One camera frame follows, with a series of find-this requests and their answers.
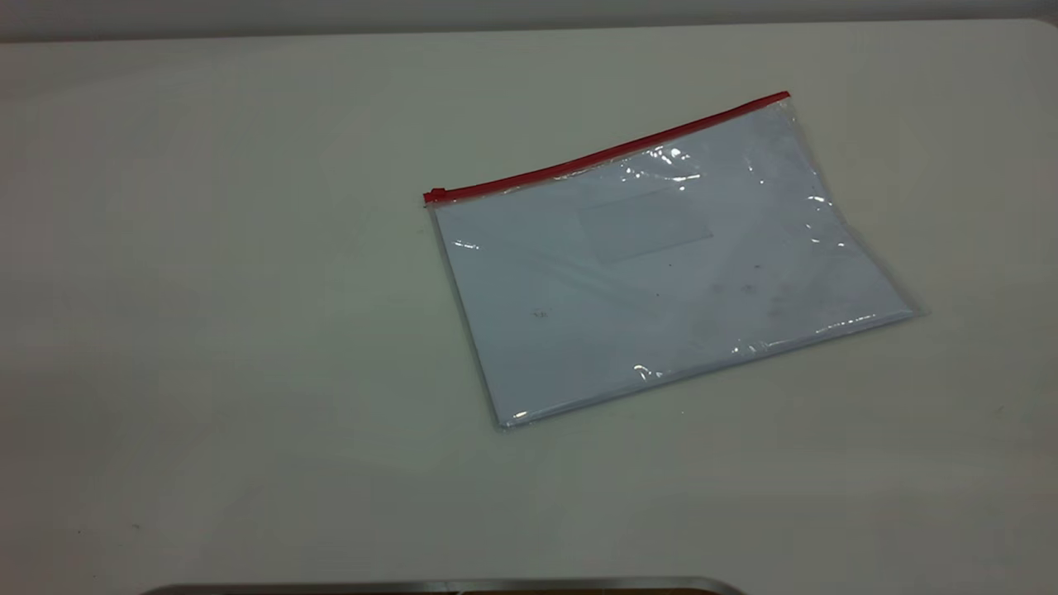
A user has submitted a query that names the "transparent zip bag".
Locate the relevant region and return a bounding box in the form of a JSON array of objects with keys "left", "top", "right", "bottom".
[{"left": 422, "top": 91, "right": 924, "bottom": 431}]

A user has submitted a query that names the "silver metal rim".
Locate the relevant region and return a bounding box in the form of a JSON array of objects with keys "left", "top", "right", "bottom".
[{"left": 141, "top": 577, "right": 749, "bottom": 595}]

